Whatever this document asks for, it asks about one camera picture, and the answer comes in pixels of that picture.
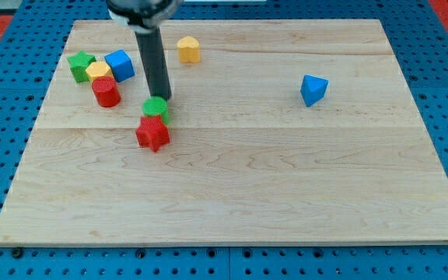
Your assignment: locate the black and white end-effector mount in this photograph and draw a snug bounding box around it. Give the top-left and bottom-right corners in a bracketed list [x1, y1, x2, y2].
[106, 0, 184, 33]

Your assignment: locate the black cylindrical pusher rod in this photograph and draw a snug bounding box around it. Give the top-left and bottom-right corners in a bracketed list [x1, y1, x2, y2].
[135, 27, 172, 100]

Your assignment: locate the light wooden board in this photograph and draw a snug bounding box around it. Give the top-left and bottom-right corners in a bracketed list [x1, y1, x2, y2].
[0, 19, 448, 247]

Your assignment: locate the blue triangle block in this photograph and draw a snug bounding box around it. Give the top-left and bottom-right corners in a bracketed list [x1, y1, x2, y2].
[300, 75, 329, 107]

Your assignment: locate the blue cube block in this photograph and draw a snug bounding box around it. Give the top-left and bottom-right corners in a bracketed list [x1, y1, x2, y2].
[105, 49, 135, 82]

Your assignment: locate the yellow heart block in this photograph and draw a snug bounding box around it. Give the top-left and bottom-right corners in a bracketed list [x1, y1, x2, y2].
[177, 36, 201, 63]

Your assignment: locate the yellow hexagon block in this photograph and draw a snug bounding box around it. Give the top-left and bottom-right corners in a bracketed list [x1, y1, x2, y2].
[86, 61, 114, 82]

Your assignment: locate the green cylinder block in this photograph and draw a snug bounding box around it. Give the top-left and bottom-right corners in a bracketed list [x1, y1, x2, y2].
[142, 96, 170, 124]

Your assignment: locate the red cylinder block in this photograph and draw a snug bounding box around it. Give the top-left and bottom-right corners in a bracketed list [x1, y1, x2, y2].
[91, 76, 121, 107]

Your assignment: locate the green star block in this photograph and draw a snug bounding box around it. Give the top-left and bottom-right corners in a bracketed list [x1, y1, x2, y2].
[67, 51, 96, 83]

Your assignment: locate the red star block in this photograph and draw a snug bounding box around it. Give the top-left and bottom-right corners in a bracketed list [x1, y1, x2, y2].
[135, 115, 170, 152]

